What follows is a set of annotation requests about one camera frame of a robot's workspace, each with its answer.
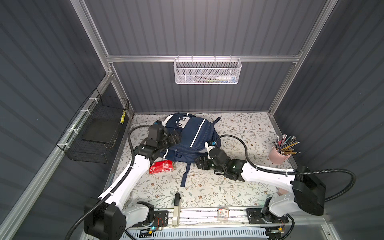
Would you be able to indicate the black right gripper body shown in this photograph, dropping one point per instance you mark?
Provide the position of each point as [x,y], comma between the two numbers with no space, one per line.
[207,164]

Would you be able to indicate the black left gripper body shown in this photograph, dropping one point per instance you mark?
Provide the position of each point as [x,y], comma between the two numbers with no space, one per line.
[168,141]

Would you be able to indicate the red card box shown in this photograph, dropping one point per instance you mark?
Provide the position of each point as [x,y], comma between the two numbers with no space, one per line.
[161,167]

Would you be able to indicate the navy blue student backpack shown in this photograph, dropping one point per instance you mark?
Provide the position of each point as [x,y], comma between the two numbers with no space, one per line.
[194,132]

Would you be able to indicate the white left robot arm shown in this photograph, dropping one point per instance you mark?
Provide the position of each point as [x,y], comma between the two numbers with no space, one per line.
[104,218]

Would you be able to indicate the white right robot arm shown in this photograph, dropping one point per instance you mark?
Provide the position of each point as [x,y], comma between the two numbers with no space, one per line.
[304,192]

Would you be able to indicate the small clear staples box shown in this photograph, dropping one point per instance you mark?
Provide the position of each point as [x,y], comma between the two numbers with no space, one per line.
[223,214]

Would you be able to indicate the black and cream stapler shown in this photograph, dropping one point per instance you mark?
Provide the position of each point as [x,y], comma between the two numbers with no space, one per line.
[177,210]

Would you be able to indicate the pink pencil cup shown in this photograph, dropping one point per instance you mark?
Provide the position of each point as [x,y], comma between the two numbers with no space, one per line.
[276,157]

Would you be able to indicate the bundle of coloured pencils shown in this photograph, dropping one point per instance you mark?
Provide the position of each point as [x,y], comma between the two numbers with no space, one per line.
[285,145]

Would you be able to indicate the pink pencil case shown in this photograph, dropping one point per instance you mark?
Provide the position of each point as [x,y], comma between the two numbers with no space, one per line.
[282,192]

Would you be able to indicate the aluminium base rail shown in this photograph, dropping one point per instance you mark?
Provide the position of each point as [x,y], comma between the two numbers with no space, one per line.
[210,216]

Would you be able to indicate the white wire mesh basket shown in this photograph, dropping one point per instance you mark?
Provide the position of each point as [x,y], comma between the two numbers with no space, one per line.
[207,71]

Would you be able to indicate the black wire wall basket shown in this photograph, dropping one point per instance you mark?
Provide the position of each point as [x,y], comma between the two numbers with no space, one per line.
[98,131]

